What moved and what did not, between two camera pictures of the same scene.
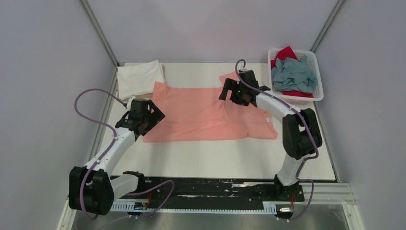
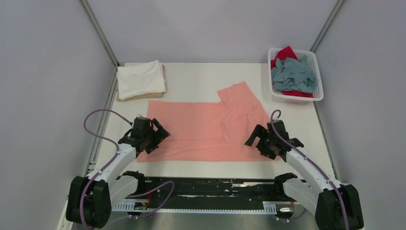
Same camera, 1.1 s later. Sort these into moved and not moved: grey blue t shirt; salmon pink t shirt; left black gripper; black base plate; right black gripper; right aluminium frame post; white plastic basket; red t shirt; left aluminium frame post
Moved: left black gripper; salmon pink t shirt; right black gripper
Not moved: white plastic basket; left aluminium frame post; right aluminium frame post; red t shirt; grey blue t shirt; black base plate
